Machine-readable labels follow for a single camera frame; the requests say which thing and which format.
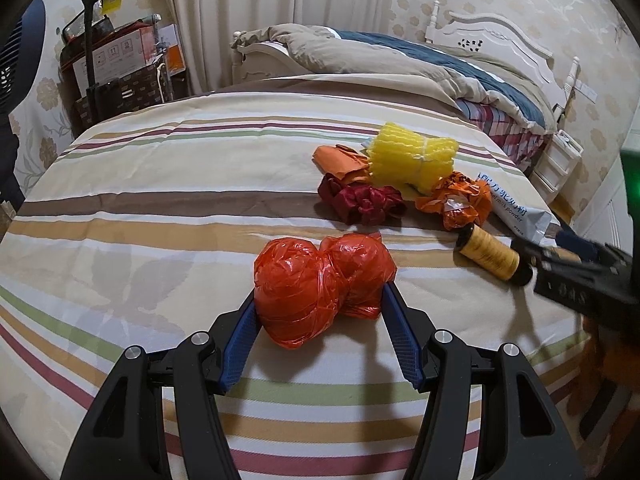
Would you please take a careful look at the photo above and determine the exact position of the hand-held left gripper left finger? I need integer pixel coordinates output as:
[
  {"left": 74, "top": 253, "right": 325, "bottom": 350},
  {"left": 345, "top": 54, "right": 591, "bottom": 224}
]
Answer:
[{"left": 60, "top": 294, "right": 261, "bottom": 480}]

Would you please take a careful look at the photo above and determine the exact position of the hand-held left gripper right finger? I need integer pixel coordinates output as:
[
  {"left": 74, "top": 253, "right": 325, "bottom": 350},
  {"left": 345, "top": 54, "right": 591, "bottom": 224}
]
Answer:
[{"left": 382, "top": 284, "right": 586, "bottom": 480}]

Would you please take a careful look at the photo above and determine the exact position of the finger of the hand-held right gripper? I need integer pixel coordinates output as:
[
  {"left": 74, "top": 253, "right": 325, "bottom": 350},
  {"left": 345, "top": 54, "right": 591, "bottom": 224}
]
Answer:
[
  {"left": 552, "top": 227, "right": 608, "bottom": 264},
  {"left": 510, "top": 237, "right": 558, "bottom": 281}
]

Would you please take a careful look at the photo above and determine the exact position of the yellow thread spool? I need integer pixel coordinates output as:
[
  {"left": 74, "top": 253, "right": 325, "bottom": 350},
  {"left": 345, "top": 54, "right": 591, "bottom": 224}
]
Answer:
[{"left": 454, "top": 222, "right": 534, "bottom": 287}]

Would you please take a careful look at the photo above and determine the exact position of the white powder sachet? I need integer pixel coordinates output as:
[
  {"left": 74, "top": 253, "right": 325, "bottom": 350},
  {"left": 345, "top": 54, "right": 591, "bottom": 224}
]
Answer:
[{"left": 475, "top": 172, "right": 562, "bottom": 238}]

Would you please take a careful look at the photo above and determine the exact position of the red plastic bag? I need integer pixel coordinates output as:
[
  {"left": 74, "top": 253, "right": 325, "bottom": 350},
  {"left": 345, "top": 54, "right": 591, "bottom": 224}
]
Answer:
[{"left": 254, "top": 232, "right": 398, "bottom": 348}]

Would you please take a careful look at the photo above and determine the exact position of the orange wrapper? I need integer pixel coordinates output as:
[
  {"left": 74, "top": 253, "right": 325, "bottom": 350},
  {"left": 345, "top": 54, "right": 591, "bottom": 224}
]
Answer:
[{"left": 415, "top": 171, "right": 493, "bottom": 231}]

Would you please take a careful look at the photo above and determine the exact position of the orange cloth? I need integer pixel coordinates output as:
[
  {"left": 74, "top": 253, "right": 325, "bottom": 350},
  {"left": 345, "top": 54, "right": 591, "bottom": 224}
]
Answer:
[{"left": 313, "top": 144, "right": 373, "bottom": 186}]

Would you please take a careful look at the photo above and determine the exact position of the white wardrobe door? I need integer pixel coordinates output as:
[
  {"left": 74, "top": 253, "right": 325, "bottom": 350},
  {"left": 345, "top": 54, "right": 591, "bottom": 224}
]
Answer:
[{"left": 565, "top": 125, "right": 633, "bottom": 246}]

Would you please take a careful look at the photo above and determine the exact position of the white drawer unit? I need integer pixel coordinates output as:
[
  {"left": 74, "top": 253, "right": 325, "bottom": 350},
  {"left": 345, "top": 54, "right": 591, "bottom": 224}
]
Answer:
[{"left": 530, "top": 129, "right": 585, "bottom": 206}]

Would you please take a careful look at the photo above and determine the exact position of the plaid bed sheet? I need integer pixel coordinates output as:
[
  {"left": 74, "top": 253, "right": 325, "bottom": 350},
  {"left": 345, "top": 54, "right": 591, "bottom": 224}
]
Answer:
[{"left": 455, "top": 100, "right": 551, "bottom": 171}]

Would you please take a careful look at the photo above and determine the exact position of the dark red satin cloth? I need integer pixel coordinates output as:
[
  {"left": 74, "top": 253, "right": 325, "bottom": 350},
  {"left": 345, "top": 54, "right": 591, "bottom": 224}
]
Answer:
[{"left": 318, "top": 172, "right": 408, "bottom": 226}]

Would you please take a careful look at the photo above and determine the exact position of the yellow foam net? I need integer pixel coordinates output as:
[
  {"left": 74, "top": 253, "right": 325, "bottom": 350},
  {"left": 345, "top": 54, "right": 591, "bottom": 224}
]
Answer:
[{"left": 370, "top": 121, "right": 460, "bottom": 196}]

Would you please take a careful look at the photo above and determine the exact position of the striped tablecloth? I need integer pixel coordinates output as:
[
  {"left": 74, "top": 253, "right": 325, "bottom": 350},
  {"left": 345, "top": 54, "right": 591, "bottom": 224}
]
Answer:
[{"left": 0, "top": 72, "right": 596, "bottom": 480}]

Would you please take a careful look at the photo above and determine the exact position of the blue and beige duvet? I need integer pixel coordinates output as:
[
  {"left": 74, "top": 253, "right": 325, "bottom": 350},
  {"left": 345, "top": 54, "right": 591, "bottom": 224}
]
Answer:
[{"left": 250, "top": 24, "right": 556, "bottom": 133}]

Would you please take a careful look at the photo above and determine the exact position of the brown patterned storage box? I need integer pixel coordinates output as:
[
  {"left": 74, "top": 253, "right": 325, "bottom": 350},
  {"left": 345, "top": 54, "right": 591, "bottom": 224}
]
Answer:
[{"left": 72, "top": 57, "right": 191, "bottom": 128}]

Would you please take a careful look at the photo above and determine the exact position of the white and orange box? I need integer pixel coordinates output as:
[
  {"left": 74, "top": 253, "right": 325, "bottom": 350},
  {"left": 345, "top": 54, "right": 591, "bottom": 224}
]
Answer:
[{"left": 152, "top": 22, "right": 188, "bottom": 73}]

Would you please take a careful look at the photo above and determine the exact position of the cardboard box with label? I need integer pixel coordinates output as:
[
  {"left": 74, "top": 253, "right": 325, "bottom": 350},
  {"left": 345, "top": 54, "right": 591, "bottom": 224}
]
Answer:
[{"left": 72, "top": 22, "right": 156, "bottom": 96}]

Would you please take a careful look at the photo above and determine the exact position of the cream curtain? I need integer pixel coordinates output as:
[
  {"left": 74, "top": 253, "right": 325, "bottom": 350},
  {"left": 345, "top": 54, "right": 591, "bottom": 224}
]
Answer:
[{"left": 157, "top": 0, "right": 396, "bottom": 96}]

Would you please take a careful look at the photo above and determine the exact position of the dark blue fan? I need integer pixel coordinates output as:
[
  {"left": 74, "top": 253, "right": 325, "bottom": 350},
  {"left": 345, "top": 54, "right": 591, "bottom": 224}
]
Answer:
[{"left": 0, "top": 0, "right": 47, "bottom": 211}]

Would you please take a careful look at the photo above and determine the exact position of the black long handle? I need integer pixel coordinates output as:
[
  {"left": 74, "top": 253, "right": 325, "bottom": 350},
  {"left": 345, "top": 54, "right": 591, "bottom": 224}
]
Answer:
[{"left": 80, "top": 0, "right": 123, "bottom": 126}]

